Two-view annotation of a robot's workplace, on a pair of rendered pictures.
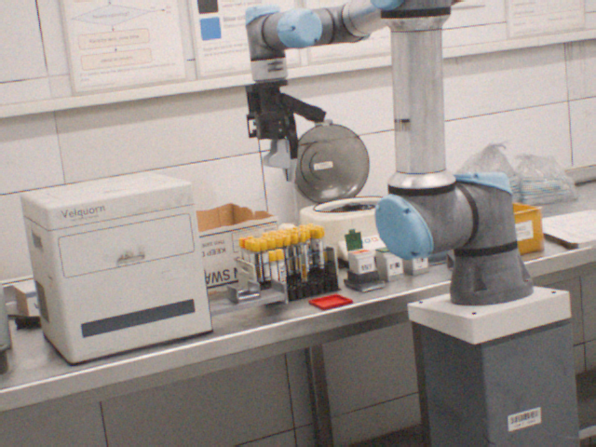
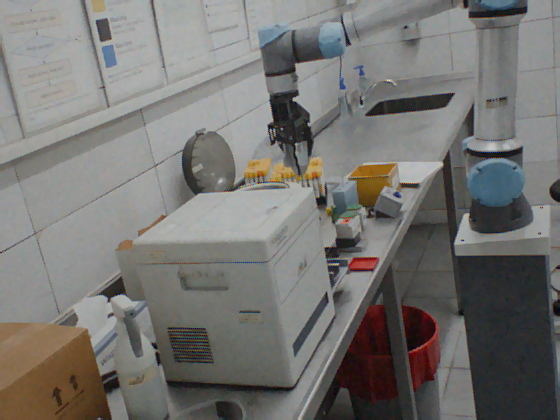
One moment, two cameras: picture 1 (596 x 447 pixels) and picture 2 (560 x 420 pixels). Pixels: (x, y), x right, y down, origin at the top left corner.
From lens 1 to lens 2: 145 cm
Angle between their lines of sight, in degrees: 41
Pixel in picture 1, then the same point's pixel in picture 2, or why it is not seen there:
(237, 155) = (143, 172)
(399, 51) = (500, 43)
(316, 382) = not seen: hidden behind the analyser
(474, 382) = (533, 283)
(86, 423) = not seen: outside the picture
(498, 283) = (526, 209)
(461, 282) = (501, 216)
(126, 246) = (299, 258)
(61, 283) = (280, 311)
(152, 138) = (89, 169)
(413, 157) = (507, 126)
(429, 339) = (471, 265)
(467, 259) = not seen: hidden behind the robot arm
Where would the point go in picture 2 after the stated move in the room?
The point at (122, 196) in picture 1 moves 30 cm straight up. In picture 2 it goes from (292, 212) to (263, 51)
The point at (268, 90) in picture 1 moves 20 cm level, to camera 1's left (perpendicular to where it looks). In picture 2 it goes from (288, 100) to (224, 122)
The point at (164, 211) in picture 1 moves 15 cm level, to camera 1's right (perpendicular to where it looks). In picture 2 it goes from (308, 218) to (355, 194)
